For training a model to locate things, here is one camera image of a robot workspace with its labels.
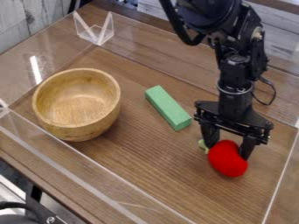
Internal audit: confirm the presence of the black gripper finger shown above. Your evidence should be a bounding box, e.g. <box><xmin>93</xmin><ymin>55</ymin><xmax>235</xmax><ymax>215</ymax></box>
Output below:
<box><xmin>200</xmin><ymin>122</ymin><xmax>220</xmax><ymax>148</ymax></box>
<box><xmin>237</xmin><ymin>136</ymin><xmax>257</xmax><ymax>160</ymax></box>

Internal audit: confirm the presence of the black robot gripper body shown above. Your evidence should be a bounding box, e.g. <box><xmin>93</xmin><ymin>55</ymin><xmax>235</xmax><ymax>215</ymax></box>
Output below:
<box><xmin>193</xmin><ymin>87</ymin><xmax>273</xmax><ymax>145</ymax></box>

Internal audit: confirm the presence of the red plush strawberry toy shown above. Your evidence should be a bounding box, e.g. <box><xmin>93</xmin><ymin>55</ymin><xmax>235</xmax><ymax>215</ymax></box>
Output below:
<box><xmin>199</xmin><ymin>139</ymin><xmax>248</xmax><ymax>178</ymax></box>

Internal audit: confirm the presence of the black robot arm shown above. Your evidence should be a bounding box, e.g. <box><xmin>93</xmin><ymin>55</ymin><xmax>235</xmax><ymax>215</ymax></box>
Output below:
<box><xmin>159</xmin><ymin>0</ymin><xmax>273</xmax><ymax>159</ymax></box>

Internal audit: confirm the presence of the green rectangular block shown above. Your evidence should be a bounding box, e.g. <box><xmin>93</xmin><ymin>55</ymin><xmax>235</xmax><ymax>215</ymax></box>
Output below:
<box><xmin>144</xmin><ymin>86</ymin><xmax>192</xmax><ymax>131</ymax></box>

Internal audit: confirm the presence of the wooden bowl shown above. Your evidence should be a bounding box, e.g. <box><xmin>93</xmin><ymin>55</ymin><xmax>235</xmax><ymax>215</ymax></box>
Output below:
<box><xmin>32</xmin><ymin>67</ymin><xmax>120</xmax><ymax>142</ymax></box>

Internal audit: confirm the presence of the black table leg clamp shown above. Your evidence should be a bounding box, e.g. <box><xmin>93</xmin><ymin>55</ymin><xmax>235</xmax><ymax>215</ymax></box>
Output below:
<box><xmin>25</xmin><ymin>185</ymin><xmax>66</xmax><ymax>224</ymax></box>

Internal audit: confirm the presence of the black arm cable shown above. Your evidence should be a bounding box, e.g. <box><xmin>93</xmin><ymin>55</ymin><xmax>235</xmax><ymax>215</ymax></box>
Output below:
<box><xmin>251</xmin><ymin>76</ymin><xmax>277</xmax><ymax>107</ymax></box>

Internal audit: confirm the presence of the clear acrylic tray wall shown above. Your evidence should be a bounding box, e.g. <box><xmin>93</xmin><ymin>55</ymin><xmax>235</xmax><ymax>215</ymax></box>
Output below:
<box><xmin>0</xmin><ymin>6</ymin><xmax>299</xmax><ymax>224</ymax></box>

